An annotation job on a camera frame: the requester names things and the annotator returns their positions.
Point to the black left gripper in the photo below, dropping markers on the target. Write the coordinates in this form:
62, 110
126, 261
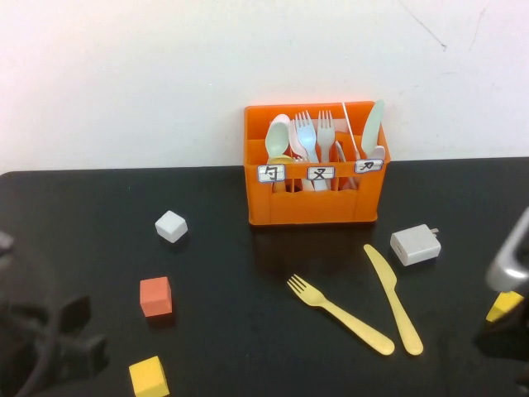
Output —
29, 355

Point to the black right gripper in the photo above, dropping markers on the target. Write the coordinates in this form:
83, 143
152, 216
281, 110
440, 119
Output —
512, 351

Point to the yellow plastic knife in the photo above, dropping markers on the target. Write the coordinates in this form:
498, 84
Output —
391, 286

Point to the yellow plastic fork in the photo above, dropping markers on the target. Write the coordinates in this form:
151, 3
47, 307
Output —
311, 295

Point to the pale green plastic knife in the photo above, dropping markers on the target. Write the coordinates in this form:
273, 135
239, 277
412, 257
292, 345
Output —
372, 128

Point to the orange plastic cutlery holder crate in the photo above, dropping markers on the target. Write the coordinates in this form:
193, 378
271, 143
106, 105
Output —
313, 207

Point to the yellow foam cube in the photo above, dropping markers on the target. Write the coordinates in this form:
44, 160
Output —
148, 379
502, 308

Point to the orange foam cube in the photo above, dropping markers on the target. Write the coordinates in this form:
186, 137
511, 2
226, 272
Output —
155, 296

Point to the white foam cube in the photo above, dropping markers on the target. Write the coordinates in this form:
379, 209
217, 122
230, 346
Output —
171, 226

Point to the white knife character label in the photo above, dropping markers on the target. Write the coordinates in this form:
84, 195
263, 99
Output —
368, 166

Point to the pale pink plastic knife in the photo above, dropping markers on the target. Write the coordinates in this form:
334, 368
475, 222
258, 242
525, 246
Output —
378, 152

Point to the white spoon character label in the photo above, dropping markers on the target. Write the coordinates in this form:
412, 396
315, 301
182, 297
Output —
271, 173

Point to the white fork character label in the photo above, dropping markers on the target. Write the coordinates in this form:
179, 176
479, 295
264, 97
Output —
321, 173

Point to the white plastic knife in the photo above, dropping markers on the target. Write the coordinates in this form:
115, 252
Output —
349, 128
340, 152

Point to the yellow plastic spoon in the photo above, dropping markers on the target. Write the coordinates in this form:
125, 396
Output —
280, 160

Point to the pale green plastic spoon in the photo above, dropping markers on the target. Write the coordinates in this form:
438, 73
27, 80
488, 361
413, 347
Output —
276, 140

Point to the pale pink plastic fork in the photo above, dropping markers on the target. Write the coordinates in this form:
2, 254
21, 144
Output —
294, 140

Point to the white plastic spoon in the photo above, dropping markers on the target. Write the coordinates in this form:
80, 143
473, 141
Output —
283, 119

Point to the light blue plastic fork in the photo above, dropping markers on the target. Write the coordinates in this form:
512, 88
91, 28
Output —
307, 138

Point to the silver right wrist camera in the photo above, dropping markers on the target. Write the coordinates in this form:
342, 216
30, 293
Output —
510, 264

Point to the white USB wall charger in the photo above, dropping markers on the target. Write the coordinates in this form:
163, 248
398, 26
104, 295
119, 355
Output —
415, 247

